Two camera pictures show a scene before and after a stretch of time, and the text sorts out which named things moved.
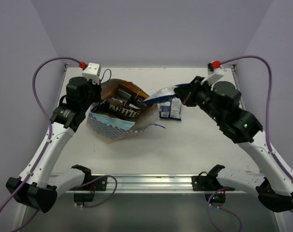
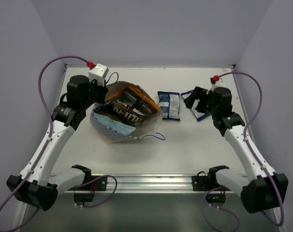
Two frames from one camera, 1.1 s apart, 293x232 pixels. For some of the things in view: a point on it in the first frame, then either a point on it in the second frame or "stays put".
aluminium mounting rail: x=173 y=182 stays put
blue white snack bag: x=162 y=94 → x=199 y=115
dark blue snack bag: x=170 y=110 stays put
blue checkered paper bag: x=108 y=88 → x=148 y=126
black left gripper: x=96 y=90 stays put
